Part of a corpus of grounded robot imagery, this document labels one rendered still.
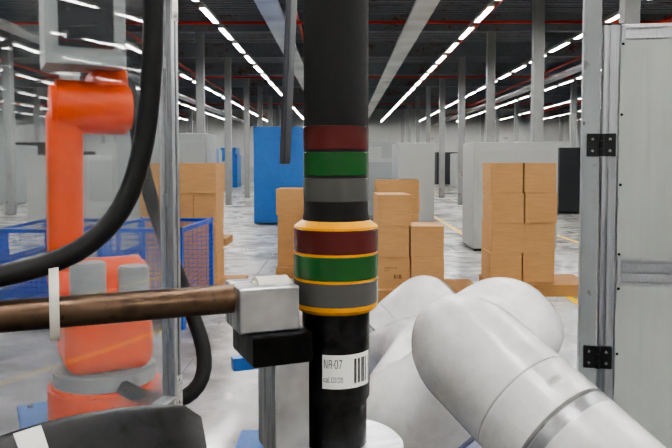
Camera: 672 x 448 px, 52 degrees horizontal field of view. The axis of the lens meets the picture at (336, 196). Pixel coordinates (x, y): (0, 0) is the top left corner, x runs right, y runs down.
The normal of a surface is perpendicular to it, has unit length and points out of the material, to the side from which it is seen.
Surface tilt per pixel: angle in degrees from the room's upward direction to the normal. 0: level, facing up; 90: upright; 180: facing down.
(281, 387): 90
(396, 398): 56
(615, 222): 90
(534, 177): 90
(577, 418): 41
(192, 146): 90
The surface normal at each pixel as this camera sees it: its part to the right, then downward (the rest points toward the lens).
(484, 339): -0.24, -0.70
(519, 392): -0.42, -0.55
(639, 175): -0.21, 0.05
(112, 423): 0.37, -0.79
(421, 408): -0.18, -0.31
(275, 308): 0.38, 0.04
